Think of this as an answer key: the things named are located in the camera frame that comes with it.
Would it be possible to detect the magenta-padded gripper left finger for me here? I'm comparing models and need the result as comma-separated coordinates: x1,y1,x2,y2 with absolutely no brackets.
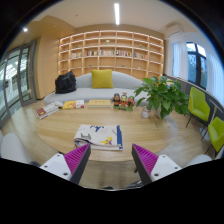
39,143,92,185

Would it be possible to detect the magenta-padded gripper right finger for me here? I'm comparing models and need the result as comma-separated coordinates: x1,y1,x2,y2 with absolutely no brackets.
130,143,183,187

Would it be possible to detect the white cartoon-print towel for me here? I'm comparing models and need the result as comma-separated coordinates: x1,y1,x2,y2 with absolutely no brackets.
73,124,124,152

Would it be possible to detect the red and white book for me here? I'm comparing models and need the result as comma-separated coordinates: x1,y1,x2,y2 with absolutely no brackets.
35,102,61,120

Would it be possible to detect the small white card holder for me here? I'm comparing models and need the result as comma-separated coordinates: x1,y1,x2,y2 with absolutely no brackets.
140,105,152,119

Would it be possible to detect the lime green chair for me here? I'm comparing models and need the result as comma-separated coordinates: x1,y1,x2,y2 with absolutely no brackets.
185,86,212,134
201,116,224,156

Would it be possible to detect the yellow and white book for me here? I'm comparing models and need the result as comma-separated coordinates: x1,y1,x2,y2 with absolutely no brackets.
62,99,85,110

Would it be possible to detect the green potted plant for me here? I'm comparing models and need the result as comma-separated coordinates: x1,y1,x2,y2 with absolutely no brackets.
133,75,191,120

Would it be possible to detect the flat yellow book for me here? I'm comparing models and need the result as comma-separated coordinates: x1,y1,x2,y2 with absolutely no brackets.
87,98,113,109

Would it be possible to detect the colourful figurine group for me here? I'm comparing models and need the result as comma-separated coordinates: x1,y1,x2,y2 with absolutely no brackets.
110,92,136,112

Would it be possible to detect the grey curved sofa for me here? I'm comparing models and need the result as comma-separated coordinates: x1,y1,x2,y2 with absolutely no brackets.
43,70,150,106

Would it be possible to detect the black bag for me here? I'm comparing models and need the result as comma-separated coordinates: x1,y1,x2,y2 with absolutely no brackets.
54,70,78,95

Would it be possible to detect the yellow cushion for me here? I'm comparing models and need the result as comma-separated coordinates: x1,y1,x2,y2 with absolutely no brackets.
90,69,114,90

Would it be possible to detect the grey-framed glass door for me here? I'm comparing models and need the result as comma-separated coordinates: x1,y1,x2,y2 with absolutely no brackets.
0,40,38,128

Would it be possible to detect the white sheer curtain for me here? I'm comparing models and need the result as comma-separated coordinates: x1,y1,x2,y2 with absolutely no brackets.
171,40,190,81

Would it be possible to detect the lit wooden shelf unit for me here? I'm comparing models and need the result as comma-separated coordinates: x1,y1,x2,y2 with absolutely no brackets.
57,29,165,80

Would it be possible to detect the white air conditioner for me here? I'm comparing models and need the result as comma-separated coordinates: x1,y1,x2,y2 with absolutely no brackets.
163,23,185,38

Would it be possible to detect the long ceiling light strip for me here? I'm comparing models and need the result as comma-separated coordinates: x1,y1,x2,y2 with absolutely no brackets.
114,2,121,26

